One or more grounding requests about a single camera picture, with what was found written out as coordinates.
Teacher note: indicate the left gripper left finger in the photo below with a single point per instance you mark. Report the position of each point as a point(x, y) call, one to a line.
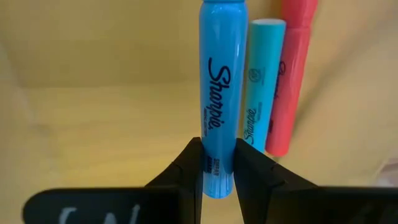
point(188, 186)

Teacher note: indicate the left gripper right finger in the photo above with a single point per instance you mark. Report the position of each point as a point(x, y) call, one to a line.
point(255, 183)

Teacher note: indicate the coral red highlighter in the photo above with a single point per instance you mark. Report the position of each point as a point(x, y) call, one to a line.
point(289, 93)

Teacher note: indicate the cyan Sharpie highlighter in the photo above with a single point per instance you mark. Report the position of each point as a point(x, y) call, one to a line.
point(264, 62)

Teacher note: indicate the blue Sharpie highlighter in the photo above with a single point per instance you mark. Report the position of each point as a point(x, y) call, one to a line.
point(222, 46)

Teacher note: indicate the yellow plastic tray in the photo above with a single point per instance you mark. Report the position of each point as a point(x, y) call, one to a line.
point(93, 109)

